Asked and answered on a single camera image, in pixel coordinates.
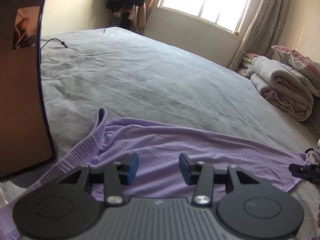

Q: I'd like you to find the folded white pink quilt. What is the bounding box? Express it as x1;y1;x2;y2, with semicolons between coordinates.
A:
250;56;314;122

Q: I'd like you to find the purple shirt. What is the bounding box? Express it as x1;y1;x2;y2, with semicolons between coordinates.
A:
0;107;310;240

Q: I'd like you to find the pink hanging garment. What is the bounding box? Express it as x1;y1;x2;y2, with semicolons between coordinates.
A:
128;3;147;28

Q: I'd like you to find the pink floral cushion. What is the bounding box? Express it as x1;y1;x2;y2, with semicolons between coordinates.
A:
240;53;261;78

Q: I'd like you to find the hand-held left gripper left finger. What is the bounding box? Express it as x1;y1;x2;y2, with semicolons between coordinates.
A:
57;152;139;207

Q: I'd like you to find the beige patterned curtain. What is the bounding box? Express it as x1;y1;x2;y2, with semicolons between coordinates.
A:
144;0;167;28
226;0;294;70

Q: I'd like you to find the light blue folded garment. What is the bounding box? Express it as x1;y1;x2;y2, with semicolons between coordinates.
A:
312;146;320;167

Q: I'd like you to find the black charging cable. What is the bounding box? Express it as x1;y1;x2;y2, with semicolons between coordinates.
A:
40;38;70;49

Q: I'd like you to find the black smartphone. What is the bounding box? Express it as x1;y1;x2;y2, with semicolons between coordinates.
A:
0;0;59;180

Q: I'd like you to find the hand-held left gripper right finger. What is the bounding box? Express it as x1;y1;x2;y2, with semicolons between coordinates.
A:
179;152;261;207

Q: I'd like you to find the pink edged pillow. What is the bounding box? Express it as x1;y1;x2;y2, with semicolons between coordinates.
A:
271;45;320;90

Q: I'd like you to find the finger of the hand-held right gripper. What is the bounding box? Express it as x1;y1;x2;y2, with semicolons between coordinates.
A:
293;172;313;181
289;163;313;174

